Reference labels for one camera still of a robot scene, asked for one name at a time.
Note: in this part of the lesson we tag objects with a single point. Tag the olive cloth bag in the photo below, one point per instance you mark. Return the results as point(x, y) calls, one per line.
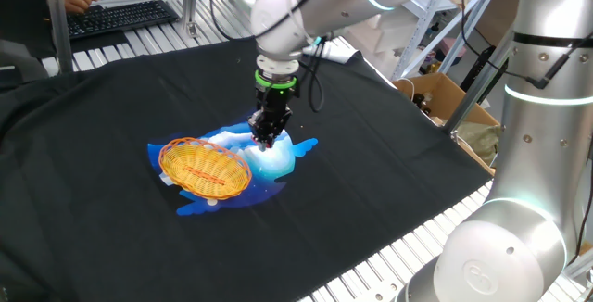
point(479, 140)

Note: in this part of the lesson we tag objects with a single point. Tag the white foam block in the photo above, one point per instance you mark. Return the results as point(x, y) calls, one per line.
point(389, 28)

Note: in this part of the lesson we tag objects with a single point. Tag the black t-shirt with blue print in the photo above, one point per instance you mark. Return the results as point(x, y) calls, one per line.
point(116, 107)

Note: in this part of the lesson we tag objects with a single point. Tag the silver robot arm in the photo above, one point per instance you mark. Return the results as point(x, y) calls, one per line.
point(533, 154)

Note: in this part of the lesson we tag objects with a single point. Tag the brown cardboard box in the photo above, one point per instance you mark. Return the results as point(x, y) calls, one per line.
point(445, 93)

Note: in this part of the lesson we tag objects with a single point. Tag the aluminium frame post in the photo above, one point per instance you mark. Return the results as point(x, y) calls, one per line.
point(55, 19)
point(190, 1)
point(477, 84)

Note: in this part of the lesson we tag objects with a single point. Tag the white metal shelf rack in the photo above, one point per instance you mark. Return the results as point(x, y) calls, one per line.
point(424, 28)

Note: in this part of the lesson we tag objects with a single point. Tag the black computer keyboard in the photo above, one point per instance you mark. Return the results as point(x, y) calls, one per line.
point(120, 17)

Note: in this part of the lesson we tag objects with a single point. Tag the orange wicker oval basket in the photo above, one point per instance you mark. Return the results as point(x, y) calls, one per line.
point(204, 172)

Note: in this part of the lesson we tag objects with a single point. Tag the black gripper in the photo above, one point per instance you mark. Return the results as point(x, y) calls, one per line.
point(274, 105)

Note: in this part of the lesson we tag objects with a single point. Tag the dark small bottle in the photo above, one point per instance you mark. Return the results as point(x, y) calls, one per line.
point(420, 104)

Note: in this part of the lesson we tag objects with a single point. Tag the black flat device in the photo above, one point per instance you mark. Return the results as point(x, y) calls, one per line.
point(479, 68)

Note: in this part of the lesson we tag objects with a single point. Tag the pink box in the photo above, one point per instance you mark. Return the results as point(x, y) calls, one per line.
point(453, 48)

